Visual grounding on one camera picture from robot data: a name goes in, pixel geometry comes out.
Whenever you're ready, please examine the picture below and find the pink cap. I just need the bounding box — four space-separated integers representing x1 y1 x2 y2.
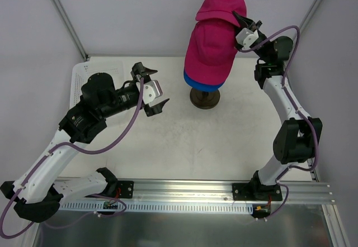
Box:
195 0 247 27
184 19 237 85

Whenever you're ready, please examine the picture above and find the blue cap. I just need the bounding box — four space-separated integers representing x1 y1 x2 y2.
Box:
183 70 224 92

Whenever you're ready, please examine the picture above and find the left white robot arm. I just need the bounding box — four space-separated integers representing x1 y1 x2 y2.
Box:
1 62 166 223

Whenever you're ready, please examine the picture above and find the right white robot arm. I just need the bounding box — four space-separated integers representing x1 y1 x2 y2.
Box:
232 12 323 201

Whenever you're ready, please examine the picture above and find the white plastic basket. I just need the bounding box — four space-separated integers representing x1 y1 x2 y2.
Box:
69 61 125 108

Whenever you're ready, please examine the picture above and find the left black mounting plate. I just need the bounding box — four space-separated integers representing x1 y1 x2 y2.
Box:
115 180 134 199

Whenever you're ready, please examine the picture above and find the black mounting plate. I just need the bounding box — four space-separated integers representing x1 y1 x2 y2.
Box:
115 180 134 199
232 183 282 202

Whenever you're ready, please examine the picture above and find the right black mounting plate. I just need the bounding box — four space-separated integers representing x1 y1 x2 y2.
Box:
232 183 282 202

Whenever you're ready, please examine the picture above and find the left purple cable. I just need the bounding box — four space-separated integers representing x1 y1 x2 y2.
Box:
0 79 145 238

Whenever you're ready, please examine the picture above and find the purple cable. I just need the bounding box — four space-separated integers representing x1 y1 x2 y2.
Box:
239 25 321 228
0 79 145 238

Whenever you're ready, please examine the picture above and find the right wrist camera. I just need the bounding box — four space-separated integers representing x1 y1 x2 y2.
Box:
237 28 259 51

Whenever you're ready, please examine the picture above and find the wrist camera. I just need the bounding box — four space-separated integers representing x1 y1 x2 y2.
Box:
136 80 163 105
237 28 259 51

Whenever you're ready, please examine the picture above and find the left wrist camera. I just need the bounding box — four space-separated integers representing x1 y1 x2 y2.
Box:
136 80 163 105

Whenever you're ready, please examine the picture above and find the white slotted cable duct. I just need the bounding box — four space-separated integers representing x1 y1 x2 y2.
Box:
60 199 253 215

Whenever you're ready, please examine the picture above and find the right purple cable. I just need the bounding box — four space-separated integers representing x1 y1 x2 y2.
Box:
239 25 321 228

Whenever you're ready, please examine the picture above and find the aluminium rail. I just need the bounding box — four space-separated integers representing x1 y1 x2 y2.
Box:
53 176 336 205

